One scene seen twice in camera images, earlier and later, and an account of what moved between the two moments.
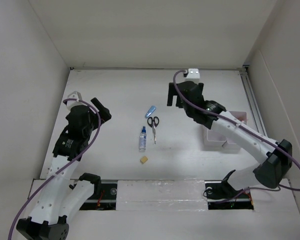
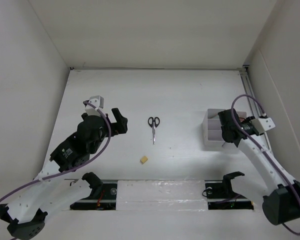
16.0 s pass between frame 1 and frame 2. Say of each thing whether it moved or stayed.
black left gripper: moved
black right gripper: moved
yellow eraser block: stayed
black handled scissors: stayed
